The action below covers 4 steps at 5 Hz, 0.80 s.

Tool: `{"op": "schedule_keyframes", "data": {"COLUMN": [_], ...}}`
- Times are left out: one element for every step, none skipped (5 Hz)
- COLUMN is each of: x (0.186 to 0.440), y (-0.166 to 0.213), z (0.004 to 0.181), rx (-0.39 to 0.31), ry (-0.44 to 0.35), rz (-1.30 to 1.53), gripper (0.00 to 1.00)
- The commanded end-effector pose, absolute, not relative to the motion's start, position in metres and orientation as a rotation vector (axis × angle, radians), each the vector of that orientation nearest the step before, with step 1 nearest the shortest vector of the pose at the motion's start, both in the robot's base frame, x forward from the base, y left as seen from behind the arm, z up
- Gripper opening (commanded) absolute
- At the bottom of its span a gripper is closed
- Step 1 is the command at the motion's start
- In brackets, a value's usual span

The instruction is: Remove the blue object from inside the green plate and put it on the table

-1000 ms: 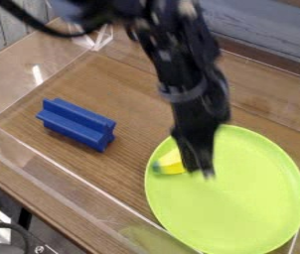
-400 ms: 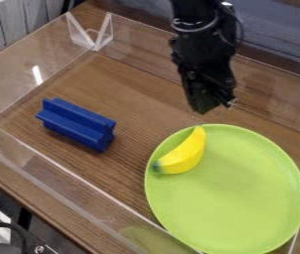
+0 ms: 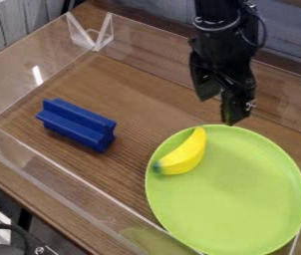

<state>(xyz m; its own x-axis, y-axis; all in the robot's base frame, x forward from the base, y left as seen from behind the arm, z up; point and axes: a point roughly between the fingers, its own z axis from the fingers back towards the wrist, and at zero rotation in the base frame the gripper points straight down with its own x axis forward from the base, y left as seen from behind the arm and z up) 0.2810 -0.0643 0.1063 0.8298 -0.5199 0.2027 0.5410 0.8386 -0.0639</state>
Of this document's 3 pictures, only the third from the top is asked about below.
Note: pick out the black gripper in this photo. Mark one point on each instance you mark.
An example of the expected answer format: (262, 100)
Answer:
(224, 47)

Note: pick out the blue ridged block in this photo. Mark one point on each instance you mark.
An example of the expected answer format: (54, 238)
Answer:
(78, 124)

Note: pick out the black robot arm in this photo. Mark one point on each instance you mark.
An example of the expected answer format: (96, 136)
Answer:
(227, 10)

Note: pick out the green round plate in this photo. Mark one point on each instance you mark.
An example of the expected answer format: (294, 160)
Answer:
(236, 206)

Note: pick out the yellow banana-shaped toy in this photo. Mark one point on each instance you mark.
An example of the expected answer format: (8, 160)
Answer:
(185, 157)

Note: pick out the black device with knob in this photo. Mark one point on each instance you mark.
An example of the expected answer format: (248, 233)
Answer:
(49, 243)

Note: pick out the clear acrylic barrier wall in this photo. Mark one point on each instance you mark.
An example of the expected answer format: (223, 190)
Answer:
(123, 160)

